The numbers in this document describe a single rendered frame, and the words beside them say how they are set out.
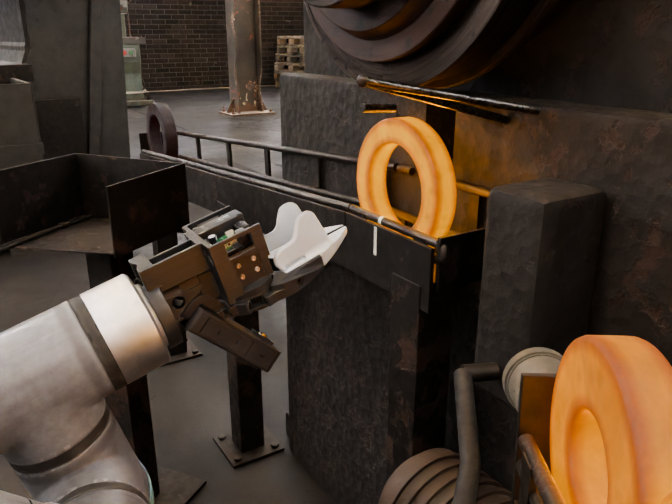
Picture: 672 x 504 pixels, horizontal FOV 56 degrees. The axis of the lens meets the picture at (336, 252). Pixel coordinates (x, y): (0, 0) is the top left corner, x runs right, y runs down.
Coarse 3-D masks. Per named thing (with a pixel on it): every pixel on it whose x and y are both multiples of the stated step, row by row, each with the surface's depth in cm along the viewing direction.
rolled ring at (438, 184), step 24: (384, 120) 83; (408, 120) 80; (384, 144) 84; (408, 144) 80; (432, 144) 77; (360, 168) 90; (384, 168) 90; (432, 168) 76; (360, 192) 91; (384, 192) 91; (432, 192) 77; (456, 192) 78; (384, 216) 89; (432, 216) 78
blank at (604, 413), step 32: (576, 352) 40; (608, 352) 35; (640, 352) 35; (576, 384) 39; (608, 384) 34; (640, 384) 33; (576, 416) 40; (608, 416) 34; (640, 416) 31; (576, 448) 41; (608, 448) 34; (640, 448) 31; (576, 480) 40; (608, 480) 34; (640, 480) 30
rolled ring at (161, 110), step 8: (152, 104) 171; (160, 104) 170; (152, 112) 172; (160, 112) 167; (168, 112) 168; (152, 120) 176; (160, 120) 167; (168, 120) 167; (152, 128) 178; (168, 128) 166; (152, 136) 179; (160, 136) 180; (168, 136) 166; (176, 136) 168; (152, 144) 179; (160, 144) 180; (168, 144) 167; (176, 144) 168; (160, 152) 179; (168, 152) 168; (176, 152) 169
